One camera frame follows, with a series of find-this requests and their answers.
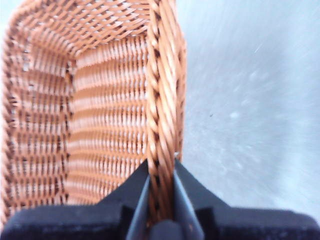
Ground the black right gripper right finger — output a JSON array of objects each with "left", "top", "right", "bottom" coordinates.
[{"left": 173, "top": 158, "right": 320, "bottom": 240}]

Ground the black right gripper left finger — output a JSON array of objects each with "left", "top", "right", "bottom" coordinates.
[{"left": 1, "top": 159, "right": 151, "bottom": 240}]

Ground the brown wicker basket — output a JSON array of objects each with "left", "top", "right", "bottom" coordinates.
[{"left": 0, "top": 0, "right": 188, "bottom": 226}]

